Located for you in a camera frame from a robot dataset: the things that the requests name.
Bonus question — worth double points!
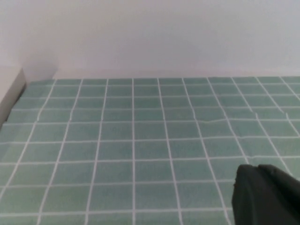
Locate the green checked tablecloth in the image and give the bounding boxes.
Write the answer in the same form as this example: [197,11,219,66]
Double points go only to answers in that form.
[0,76,300,225]

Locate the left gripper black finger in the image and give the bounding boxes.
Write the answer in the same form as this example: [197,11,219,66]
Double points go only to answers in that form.
[231,164,300,225]

